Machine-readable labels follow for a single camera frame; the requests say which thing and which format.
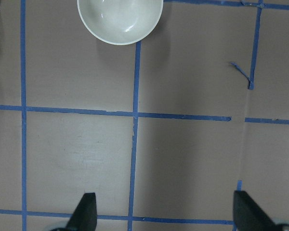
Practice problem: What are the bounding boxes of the white ceramic bowl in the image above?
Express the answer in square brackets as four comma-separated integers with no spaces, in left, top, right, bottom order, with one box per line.
[77,0,163,45]

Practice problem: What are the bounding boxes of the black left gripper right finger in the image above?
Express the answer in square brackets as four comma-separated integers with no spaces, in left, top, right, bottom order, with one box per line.
[233,191,282,231]

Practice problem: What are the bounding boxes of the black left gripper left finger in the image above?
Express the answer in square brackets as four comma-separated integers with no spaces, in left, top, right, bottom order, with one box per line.
[66,192,97,231]

